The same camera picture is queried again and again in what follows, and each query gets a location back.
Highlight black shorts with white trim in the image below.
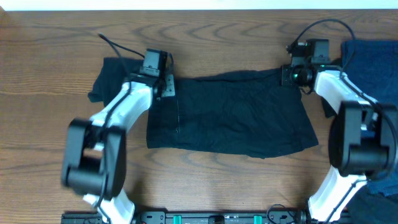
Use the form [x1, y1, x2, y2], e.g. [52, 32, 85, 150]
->
[146, 68, 318, 159]

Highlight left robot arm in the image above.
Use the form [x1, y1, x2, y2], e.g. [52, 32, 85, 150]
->
[61, 49, 175, 223]

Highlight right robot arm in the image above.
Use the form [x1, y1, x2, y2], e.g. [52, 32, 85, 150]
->
[281, 39, 397, 223]

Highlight black garment under pile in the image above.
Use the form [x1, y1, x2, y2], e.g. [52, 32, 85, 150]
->
[321, 98, 336, 119]

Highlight small folded black garment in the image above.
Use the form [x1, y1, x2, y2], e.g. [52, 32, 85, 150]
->
[88, 57, 127, 106]

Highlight navy blue garment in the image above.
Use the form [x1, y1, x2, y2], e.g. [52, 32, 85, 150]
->
[341, 39, 398, 197]

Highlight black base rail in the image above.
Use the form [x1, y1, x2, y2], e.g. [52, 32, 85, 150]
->
[60, 210, 317, 224]

